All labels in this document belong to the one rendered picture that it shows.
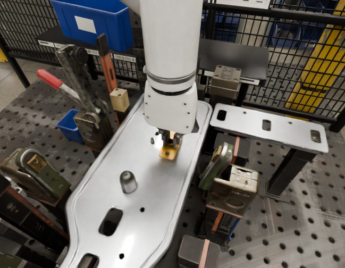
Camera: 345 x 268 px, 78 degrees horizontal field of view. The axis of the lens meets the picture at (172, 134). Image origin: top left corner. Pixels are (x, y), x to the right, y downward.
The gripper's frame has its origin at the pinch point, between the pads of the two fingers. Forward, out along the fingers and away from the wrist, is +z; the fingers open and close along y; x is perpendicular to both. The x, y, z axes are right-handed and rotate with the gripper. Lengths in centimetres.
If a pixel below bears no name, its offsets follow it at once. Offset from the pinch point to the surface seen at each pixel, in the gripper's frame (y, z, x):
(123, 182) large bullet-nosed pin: -5.0, -0.2, -14.0
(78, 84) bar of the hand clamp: -19.6, -11.4, -1.8
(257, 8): 12, -12, 54
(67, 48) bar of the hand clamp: -21.2, -17.7, 0.5
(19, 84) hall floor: -217, 104, 103
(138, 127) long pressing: -10.4, 3.6, 3.3
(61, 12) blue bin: -56, -9, 37
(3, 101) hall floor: -210, 104, 74
